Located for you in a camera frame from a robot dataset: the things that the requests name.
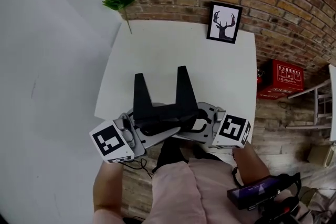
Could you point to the black framed deer picture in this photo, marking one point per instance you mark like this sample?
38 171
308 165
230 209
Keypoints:
224 23

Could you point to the person's pink shirt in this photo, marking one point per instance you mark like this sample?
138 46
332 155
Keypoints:
183 191

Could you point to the white metal frame table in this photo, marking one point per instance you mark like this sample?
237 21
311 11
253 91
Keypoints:
321 102

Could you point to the beige cardboard box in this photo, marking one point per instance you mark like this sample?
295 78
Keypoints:
319 156

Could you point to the person's black trousers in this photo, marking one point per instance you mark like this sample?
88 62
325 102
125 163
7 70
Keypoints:
169 152

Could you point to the red fire extinguisher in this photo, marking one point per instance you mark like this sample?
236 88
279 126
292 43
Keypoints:
259 76

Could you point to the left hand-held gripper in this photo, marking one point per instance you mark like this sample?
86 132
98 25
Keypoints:
110 140

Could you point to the red fire equipment box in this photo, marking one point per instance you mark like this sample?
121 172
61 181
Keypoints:
286 78

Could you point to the person's left forearm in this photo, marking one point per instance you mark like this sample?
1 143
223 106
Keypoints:
107 186

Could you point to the person's right forearm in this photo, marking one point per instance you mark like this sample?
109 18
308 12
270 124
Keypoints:
250 165

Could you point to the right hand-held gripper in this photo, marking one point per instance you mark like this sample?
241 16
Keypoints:
233 129

